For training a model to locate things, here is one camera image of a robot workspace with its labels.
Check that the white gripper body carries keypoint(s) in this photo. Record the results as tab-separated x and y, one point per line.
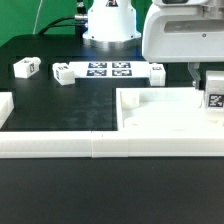
184	31

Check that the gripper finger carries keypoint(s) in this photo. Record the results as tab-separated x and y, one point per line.
193	68

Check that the white square tabletop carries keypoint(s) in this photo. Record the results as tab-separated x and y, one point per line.
165	109

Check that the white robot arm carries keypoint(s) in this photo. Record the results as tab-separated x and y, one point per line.
112	24

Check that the white left fence block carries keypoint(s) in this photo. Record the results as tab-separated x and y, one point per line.
6	106

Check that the white marker base plate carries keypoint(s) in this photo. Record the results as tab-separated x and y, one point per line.
111	69

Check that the white front fence wall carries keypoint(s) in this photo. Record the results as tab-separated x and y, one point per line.
101	144

